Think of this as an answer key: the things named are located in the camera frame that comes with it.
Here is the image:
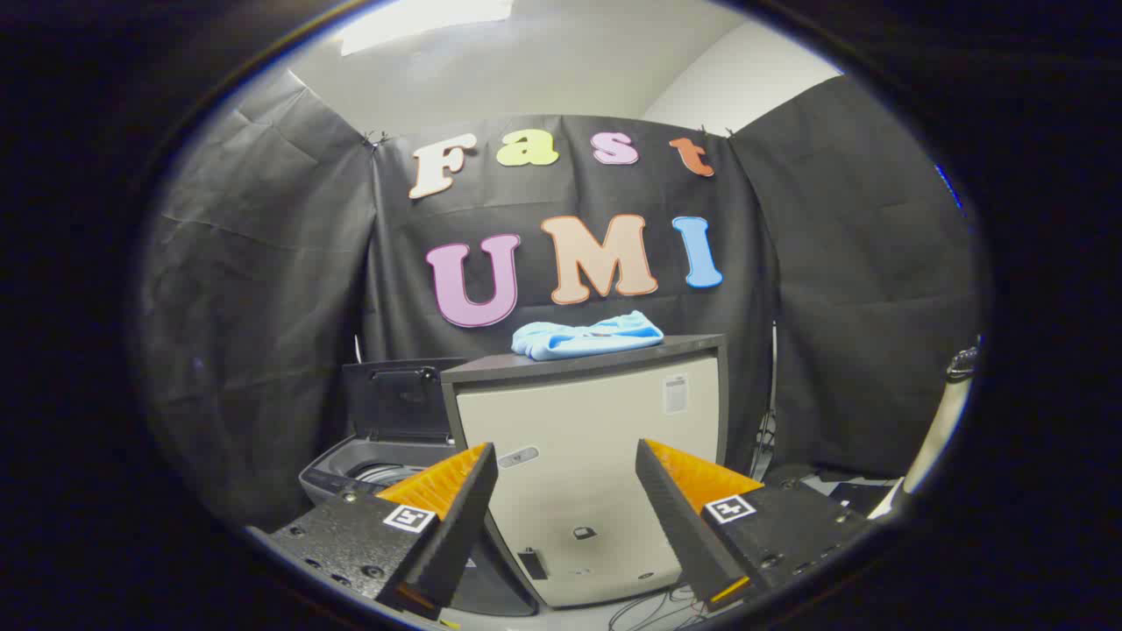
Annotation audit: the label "dark flat box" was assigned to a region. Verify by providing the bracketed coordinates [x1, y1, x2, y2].
[824, 478, 904, 518]

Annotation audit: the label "black backdrop cloth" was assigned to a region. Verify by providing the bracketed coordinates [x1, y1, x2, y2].
[140, 70, 983, 531]

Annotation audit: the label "beige cabinet with grey top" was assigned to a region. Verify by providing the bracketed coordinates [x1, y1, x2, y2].
[440, 333, 730, 608]

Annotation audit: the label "black floor cables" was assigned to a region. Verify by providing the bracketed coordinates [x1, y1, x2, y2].
[607, 585, 702, 631]

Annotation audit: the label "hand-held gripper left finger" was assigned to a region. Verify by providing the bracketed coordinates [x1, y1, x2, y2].
[263, 443, 499, 621]

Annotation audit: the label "light blue shirt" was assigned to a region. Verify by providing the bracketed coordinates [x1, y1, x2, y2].
[511, 310, 664, 361]

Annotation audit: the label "white pole with metal clip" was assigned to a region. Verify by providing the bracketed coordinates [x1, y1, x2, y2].
[901, 337, 981, 496]

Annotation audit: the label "grey washing machine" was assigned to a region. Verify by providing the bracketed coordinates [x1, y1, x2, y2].
[298, 436, 537, 617]

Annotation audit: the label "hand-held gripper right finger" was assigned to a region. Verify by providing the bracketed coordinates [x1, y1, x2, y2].
[636, 438, 877, 612]

